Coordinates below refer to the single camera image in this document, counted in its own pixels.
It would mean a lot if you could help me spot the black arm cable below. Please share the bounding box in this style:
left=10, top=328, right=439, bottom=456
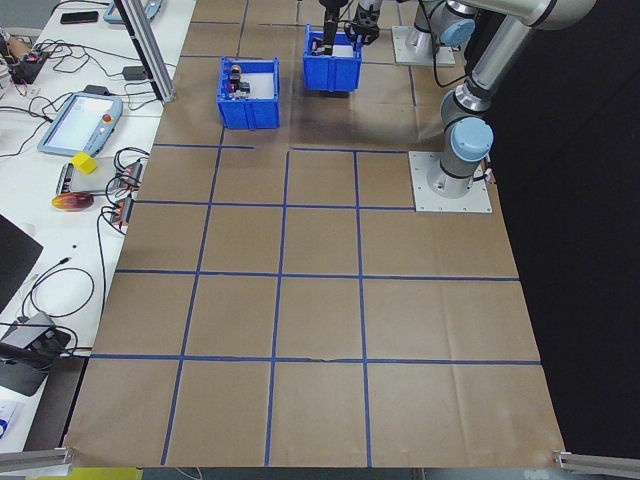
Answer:
left=417, top=0, right=470, bottom=89

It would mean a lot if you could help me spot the white blue paper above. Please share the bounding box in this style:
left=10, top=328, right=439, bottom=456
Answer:
left=0, top=396, right=26, bottom=439

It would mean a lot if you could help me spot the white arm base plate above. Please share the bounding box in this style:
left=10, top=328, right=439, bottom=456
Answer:
left=390, top=25, right=457, bottom=67
left=408, top=149, right=494, bottom=215

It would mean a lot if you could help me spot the yellow cube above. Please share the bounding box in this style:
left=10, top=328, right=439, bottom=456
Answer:
left=70, top=151, right=99, bottom=176

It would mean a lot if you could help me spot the pile of push-button switches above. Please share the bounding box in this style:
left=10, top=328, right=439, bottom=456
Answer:
left=241, top=73, right=276, bottom=99

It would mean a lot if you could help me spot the black frame cover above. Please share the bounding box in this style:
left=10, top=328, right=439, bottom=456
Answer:
left=487, top=0, right=640, bottom=454

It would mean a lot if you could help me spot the grey docking station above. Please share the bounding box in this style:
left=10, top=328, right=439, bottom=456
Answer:
left=0, top=311, right=58, bottom=352

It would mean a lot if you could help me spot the black smartphone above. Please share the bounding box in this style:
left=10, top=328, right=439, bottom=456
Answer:
left=60, top=10, right=100, bottom=26

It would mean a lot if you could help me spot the black power strip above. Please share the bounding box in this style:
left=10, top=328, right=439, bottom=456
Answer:
left=29, top=326, right=72, bottom=359

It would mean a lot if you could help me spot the blue bin with push buttons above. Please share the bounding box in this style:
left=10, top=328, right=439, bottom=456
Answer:
left=215, top=55, right=283, bottom=132

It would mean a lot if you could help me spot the red yellow toy fruit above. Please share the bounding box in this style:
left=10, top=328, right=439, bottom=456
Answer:
left=50, top=193, right=96, bottom=212

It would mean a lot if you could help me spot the blue grey teach pendant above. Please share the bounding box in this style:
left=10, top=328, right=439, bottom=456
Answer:
left=36, top=90, right=125, bottom=159
left=102, top=0, right=169, bottom=26

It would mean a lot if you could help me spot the black laptop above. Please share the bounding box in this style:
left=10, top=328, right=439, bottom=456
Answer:
left=0, top=213, right=46, bottom=316

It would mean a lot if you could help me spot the white flat box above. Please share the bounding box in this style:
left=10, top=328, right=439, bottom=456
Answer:
left=53, top=161, right=114, bottom=197

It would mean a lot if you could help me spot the blue bin with capacitors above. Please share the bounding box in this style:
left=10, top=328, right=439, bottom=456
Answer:
left=301, top=22, right=364, bottom=94

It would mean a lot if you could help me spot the black looped cable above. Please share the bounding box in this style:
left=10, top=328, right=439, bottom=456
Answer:
left=18, top=256, right=97, bottom=322

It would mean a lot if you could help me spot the aluminium profile post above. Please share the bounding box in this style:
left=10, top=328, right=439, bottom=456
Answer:
left=111, top=0, right=178, bottom=105

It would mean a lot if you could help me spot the grey usb hub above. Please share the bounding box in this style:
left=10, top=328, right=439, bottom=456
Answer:
left=106, top=196, right=136, bottom=232
left=111, top=159, right=147, bottom=189

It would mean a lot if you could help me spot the aluminium profile bar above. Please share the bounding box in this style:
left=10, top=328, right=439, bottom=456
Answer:
left=551, top=449, right=640, bottom=474
left=0, top=446, right=77, bottom=474

